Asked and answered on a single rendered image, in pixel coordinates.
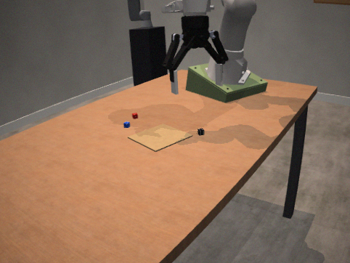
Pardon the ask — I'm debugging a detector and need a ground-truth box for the blue die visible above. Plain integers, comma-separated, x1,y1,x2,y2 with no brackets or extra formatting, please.
123,121,130,128

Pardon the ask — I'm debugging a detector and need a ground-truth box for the beige square mat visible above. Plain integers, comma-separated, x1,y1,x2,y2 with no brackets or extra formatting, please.
128,124,193,152

